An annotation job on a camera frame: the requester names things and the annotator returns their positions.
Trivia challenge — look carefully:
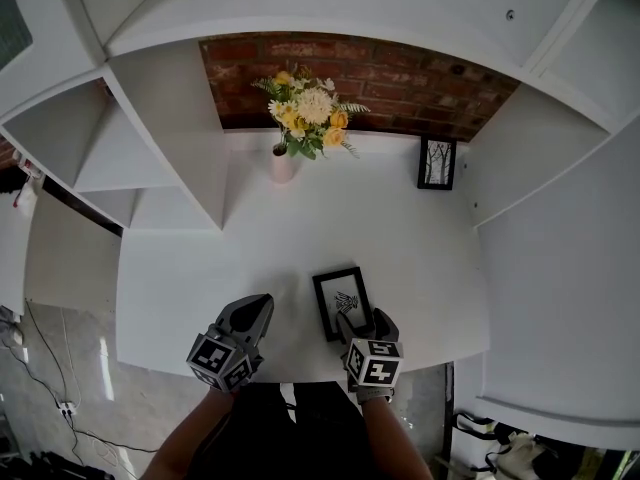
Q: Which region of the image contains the person's black clothing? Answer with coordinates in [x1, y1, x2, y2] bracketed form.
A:
[197, 381, 384, 480]

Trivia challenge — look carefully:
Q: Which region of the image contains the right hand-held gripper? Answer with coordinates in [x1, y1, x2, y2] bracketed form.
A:
[335, 308, 405, 393]

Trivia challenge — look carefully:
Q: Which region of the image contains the tree print black frame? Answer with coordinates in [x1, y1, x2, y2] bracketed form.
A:
[417, 135, 458, 192]

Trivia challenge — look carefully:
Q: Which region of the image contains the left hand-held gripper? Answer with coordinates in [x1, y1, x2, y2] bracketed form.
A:
[186, 292, 276, 394]

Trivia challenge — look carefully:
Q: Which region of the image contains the white shelf unit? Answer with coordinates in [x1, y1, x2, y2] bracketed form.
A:
[0, 0, 640, 233]

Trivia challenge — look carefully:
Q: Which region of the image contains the person's left forearm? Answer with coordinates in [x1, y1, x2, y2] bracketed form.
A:
[139, 390, 237, 480]

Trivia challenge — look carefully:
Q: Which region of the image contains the yellow white flower bouquet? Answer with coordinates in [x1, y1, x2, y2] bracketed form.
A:
[250, 64, 372, 162]

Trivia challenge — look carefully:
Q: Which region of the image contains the person's right forearm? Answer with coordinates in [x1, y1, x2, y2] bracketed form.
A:
[357, 387, 435, 480]

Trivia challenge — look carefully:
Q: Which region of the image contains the black picture frame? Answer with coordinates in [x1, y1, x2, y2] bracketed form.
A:
[312, 266, 376, 344]

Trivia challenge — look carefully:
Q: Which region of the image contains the pale pink vase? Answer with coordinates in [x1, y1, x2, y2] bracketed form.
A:
[271, 142, 297, 186]

